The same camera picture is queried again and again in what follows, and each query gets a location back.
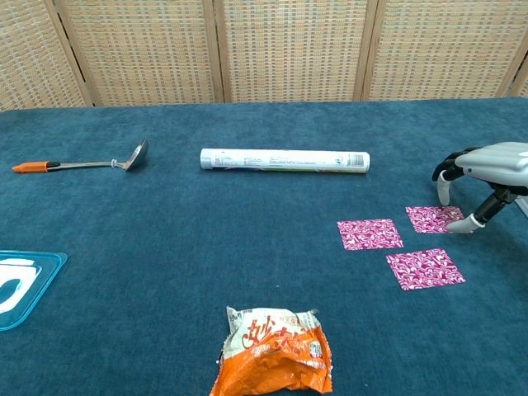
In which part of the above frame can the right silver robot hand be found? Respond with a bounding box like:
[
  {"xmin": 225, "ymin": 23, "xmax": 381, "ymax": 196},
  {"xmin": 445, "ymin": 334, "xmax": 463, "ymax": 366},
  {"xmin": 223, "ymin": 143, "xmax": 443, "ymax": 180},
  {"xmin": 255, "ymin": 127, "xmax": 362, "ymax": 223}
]
[{"xmin": 431, "ymin": 142, "xmax": 528, "ymax": 235}]

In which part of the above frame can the pink patterned card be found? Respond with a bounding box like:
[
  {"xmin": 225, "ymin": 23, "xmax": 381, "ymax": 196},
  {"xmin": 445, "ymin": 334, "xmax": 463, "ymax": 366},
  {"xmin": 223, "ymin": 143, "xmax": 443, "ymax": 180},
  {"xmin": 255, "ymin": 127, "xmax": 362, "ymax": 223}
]
[
  {"xmin": 385, "ymin": 247, "xmax": 467, "ymax": 292},
  {"xmin": 337, "ymin": 218, "xmax": 404, "ymax": 252},
  {"xmin": 405, "ymin": 205, "xmax": 466, "ymax": 235}
]

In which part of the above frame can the white printed paper roll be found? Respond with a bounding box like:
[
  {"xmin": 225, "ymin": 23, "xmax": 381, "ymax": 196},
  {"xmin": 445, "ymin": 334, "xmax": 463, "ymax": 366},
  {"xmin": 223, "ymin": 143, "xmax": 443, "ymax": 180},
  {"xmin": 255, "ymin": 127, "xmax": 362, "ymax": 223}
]
[{"xmin": 200, "ymin": 148, "xmax": 370, "ymax": 175}]

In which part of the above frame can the woven bamboo folding screen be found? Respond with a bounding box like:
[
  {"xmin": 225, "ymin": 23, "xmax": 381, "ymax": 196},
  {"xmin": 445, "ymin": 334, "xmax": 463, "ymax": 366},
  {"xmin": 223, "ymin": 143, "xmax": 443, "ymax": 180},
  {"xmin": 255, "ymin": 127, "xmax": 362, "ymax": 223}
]
[{"xmin": 0, "ymin": 0, "xmax": 528, "ymax": 111}]

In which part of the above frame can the orange and white snack bag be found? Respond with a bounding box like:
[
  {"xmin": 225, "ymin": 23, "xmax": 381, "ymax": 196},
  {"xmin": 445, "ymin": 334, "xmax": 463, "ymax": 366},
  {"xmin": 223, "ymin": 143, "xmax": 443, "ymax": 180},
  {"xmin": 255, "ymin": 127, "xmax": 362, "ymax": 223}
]
[{"xmin": 209, "ymin": 305, "xmax": 333, "ymax": 396}]

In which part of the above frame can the teal carpet table cover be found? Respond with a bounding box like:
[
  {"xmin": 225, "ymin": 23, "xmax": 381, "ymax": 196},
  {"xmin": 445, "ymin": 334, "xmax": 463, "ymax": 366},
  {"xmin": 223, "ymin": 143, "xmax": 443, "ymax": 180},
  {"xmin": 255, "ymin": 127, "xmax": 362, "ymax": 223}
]
[{"xmin": 0, "ymin": 97, "xmax": 528, "ymax": 396}]

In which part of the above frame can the blue translucent plastic lid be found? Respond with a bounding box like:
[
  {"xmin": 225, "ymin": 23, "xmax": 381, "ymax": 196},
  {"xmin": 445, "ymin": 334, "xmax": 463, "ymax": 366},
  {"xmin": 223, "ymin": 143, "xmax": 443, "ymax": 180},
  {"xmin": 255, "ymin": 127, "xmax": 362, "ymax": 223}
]
[{"xmin": 0, "ymin": 250, "xmax": 68, "ymax": 332}]

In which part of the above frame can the steel ladle with orange handle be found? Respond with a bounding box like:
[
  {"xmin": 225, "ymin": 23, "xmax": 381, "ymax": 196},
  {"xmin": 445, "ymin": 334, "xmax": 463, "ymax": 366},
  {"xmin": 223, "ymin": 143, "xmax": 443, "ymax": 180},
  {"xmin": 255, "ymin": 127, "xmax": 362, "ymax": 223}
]
[{"xmin": 12, "ymin": 137, "xmax": 149, "ymax": 174}]

